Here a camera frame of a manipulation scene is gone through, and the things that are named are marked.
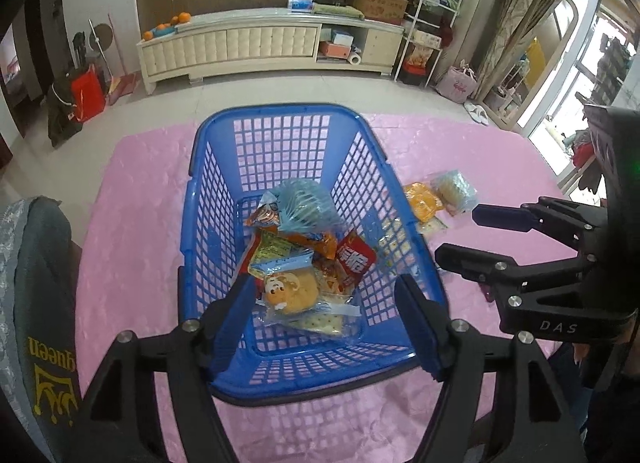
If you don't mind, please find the printed snack box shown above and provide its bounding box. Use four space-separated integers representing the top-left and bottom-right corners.
407 47 433 71

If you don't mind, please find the green folded cloth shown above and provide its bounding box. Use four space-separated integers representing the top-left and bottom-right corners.
312 2 366 20

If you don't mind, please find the beige cracker packet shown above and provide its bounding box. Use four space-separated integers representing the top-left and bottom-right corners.
414 216 450 238

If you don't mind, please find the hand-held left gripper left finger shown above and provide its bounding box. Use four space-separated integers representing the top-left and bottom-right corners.
75 273 260 463

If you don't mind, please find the red garment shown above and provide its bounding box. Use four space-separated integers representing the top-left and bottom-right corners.
570 138 601 171

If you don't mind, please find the bear-shaped bread packet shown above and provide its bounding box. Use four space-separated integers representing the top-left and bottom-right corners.
260 267 320 315

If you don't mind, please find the standing air conditioner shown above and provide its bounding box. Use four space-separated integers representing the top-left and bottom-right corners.
462 0 518 71

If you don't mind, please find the pink tablecloth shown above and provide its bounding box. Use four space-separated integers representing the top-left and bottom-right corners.
75 113 608 463

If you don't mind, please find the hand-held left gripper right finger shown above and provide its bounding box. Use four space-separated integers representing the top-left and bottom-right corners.
394 273 588 463

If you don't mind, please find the patterned beige curtain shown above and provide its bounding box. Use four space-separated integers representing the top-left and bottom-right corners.
475 0 561 99

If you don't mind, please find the orange snack packet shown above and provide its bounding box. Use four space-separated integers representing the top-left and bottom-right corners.
245 204 340 260

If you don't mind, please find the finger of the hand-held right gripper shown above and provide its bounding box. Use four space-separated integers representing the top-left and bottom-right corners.
471 196 608 254
434 242 596 303

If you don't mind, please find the person's grey printed sweater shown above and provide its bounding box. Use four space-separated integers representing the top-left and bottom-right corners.
0 196 83 463

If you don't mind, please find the brown round wall disc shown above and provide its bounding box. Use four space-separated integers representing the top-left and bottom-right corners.
89 22 114 51

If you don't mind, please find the cardboard box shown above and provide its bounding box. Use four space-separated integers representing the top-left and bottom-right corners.
352 0 410 25

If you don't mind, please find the red bag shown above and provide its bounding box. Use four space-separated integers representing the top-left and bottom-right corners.
70 67 107 123

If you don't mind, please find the orange box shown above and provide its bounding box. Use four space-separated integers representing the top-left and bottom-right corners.
319 40 353 58

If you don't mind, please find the red snack packet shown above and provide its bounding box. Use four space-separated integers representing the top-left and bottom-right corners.
334 229 378 290

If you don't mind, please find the broom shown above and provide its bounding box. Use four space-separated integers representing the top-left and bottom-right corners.
106 14 137 105

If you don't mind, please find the blue plastic basket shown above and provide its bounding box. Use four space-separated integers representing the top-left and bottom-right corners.
177 103 450 406

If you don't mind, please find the glass balcony door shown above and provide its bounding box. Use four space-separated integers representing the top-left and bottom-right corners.
520 0 640 144

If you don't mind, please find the pink bag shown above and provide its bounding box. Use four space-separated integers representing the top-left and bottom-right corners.
436 60 478 103

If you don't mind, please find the light blue bread packet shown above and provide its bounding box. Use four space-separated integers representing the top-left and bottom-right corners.
431 170 479 217

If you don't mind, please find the cream TV cabinet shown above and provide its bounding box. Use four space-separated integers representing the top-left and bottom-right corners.
136 7 405 94

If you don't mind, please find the metal pole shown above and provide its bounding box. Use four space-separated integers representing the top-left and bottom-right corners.
89 19 108 94

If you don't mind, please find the yellow snack packet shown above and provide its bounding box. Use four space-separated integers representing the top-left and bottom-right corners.
403 182 445 223

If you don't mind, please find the white arched frame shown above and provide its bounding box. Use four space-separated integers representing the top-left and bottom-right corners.
487 0 580 131

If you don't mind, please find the white shelf rack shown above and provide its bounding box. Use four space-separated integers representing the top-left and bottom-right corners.
394 0 463 89

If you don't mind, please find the black bag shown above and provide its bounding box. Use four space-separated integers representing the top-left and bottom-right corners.
46 74 83 148

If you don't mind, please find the yellow-green snack packet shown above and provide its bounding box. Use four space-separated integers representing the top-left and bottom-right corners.
249 233 315 278

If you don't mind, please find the clear cracker packet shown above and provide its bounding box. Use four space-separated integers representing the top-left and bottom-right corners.
257 293 362 339

